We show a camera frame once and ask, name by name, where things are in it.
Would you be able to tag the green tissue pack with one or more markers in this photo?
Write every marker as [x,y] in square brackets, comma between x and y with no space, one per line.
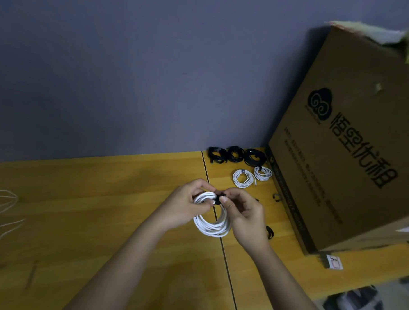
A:
[399,36]

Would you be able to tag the person's right forearm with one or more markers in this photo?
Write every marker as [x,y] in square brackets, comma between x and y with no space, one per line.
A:
[290,289]

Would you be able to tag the person's left hand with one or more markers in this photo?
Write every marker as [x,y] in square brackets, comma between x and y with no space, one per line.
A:
[182,205]

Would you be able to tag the person's right hand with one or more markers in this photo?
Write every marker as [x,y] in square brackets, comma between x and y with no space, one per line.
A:
[247,223]

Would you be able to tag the small white packet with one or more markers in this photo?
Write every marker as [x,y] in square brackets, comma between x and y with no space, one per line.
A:
[334,262]

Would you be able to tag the dark object on floor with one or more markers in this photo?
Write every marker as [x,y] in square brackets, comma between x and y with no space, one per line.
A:
[355,307]

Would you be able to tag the person's left forearm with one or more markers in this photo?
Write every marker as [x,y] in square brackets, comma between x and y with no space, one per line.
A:
[115,274]

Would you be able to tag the cardboard box with black print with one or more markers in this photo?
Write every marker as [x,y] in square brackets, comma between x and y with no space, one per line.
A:
[354,139]

